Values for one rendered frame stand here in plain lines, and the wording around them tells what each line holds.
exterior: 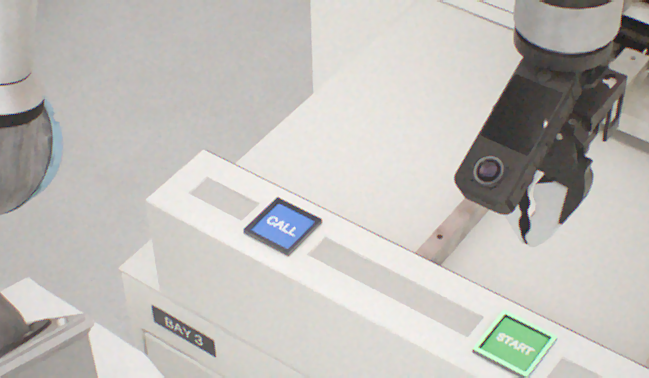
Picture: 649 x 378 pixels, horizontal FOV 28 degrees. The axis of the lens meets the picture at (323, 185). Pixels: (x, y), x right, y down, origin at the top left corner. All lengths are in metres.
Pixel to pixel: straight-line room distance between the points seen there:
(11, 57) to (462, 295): 0.46
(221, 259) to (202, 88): 1.69
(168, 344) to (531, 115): 0.68
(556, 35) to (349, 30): 1.05
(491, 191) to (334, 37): 1.07
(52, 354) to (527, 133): 0.42
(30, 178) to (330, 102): 0.52
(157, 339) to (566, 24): 0.75
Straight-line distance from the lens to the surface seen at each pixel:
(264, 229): 1.26
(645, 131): 1.55
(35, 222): 2.70
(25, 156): 1.20
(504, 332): 1.18
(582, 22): 0.90
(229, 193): 1.31
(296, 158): 1.55
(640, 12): 1.63
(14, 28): 1.15
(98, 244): 2.63
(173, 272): 1.36
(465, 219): 1.43
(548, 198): 1.01
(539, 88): 0.93
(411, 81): 1.66
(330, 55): 1.99
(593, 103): 0.98
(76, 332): 1.07
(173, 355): 1.49
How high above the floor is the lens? 1.87
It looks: 44 degrees down
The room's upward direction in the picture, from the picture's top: 1 degrees counter-clockwise
